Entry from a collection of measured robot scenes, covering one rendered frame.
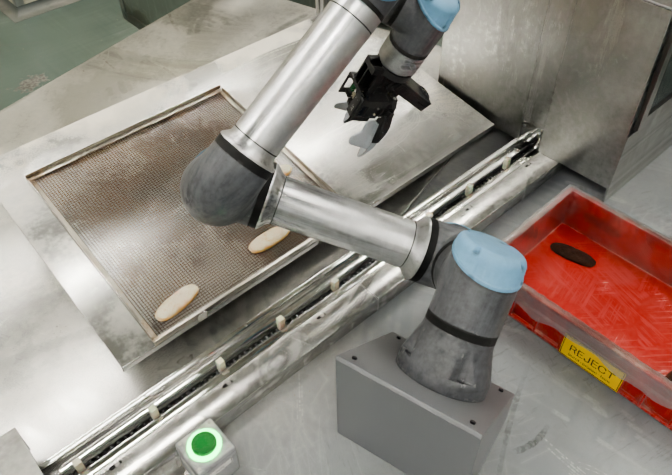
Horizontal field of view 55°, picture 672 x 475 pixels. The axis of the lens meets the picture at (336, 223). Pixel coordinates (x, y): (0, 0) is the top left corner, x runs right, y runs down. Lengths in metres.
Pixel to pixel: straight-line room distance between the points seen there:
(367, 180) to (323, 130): 0.18
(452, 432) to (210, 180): 0.49
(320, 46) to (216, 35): 1.33
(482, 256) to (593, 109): 0.65
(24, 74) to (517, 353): 3.20
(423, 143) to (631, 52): 0.49
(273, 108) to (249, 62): 0.84
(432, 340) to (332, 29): 0.48
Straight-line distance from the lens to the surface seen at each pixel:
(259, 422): 1.20
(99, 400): 1.30
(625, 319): 1.42
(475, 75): 1.71
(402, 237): 1.09
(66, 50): 4.08
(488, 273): 0.98
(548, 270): 1.45
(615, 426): 1.28
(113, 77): 2.10
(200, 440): 1.11
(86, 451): 1.22
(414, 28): 1.08
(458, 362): 1.00
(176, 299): 1.28
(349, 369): 0.99
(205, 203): 0.95
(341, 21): 0.93
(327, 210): 1.07
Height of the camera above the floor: 1.87
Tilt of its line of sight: 45 degrees down
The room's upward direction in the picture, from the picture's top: 1 degrees counter-clockwise
